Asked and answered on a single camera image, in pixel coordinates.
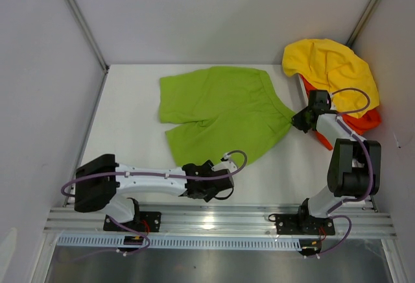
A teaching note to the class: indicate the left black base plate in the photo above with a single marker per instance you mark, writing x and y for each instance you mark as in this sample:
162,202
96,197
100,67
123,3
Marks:
144,222

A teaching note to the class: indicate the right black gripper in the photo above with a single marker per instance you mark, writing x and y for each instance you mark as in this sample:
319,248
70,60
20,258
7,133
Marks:
297,122

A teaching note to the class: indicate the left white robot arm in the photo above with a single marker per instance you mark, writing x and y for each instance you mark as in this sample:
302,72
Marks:
107,193

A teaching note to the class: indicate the yellow shorts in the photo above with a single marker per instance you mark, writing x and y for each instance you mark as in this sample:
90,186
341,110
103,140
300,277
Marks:
331,66

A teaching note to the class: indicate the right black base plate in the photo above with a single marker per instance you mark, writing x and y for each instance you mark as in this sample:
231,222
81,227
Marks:
294,224

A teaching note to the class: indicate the left aluminium corner post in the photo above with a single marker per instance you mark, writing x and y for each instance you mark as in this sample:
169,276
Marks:
85,30

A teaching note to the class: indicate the orange shorts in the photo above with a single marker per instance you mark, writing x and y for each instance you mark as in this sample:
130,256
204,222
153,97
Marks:
370,120

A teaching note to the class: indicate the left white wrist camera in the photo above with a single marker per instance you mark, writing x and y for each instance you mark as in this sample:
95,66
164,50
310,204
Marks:
225,166

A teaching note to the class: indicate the white slotted cable duct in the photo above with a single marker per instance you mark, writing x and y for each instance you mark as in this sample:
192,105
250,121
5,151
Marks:
179,242

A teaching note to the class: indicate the lime green shorts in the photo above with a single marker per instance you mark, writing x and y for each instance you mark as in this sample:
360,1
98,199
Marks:
221,109

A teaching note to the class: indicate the right aluminium corner post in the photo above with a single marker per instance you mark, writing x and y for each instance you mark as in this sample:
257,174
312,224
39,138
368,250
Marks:
362,22

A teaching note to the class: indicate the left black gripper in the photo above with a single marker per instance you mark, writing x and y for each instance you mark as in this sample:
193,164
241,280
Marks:
207,167

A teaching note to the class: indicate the aluminium corner post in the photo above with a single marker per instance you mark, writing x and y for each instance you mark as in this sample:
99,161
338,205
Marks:
85,30
362,22

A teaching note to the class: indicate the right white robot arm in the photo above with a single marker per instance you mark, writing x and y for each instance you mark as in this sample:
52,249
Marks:
355,166

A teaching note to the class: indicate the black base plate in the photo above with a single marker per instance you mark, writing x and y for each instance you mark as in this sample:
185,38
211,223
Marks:
144,222
294,224

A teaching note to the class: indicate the aluminium mounting rail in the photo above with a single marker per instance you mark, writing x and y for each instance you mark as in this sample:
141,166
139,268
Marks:
226,221

